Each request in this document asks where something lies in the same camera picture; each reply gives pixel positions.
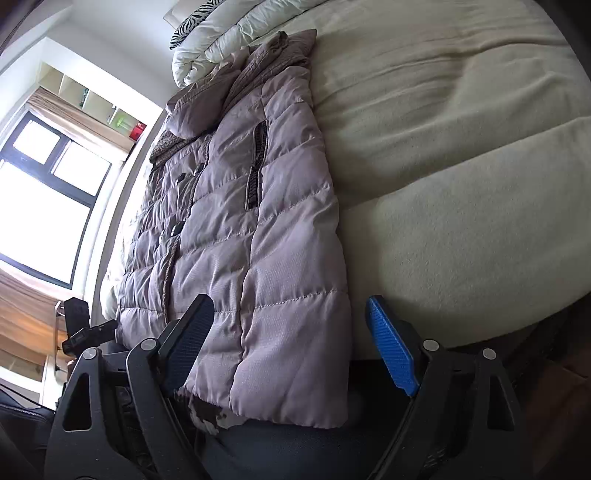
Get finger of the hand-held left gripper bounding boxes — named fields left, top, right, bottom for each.
left=61, top=320, right=119, bottom=357
left=65, top=298, right=91, bottom=334

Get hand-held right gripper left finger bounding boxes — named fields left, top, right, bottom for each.
left=44, top=294, right=215, bottom=480

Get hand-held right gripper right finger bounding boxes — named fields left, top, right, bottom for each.
left=365, top=295, right=527, bottom=480

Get mauve quilted puffer coat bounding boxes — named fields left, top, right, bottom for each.
left=113, top=28, right=354, bottom=428

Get beige curtain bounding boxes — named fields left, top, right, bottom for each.
left=0, top=267, right=62, bottom=367
left=25, top=87, right=136, bottom=154

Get brown white patterned cloth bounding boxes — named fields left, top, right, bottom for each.
left=187, top=394, right=252, bottom=435

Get black framed window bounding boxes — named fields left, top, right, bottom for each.
left=0, top=114, right=117, bottom=288

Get person's dark trousers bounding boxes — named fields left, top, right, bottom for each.
left=194, top=392, right=419, bottom=480

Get bed with beige sheet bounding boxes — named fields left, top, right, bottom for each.
left=99, top=0, right=591, bottom=361

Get white duvet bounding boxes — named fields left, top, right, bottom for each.
left=172, top=0, right=333, bottom=89

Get zebra print pillow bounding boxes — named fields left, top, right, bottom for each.
left=168, top=0, right=228, bottom=51

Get beige upholstered headboard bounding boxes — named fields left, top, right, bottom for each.
left=164, top=0, right=199, bottom=25

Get white wall shelf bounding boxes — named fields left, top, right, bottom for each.
left=39, top=62, right=163, bottom=141

